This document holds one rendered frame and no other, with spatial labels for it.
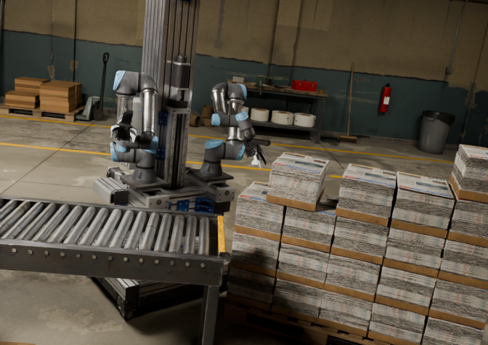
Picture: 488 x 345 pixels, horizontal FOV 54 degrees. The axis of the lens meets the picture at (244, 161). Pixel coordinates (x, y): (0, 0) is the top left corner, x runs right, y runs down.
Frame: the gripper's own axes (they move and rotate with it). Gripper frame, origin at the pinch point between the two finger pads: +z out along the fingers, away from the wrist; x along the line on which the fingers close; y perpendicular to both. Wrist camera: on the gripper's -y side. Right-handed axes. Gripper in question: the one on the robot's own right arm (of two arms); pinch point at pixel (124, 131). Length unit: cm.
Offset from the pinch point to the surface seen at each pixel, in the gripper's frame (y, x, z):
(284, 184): 16, -92, -17
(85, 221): 45.7, 9.6, 6.1
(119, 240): 43, -7, 27
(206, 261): 38, -43, 45
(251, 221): 44, -82, -26
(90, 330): 124, -4, -23
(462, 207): -2, -172, 28
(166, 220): 40.0, -28.7, 2.7
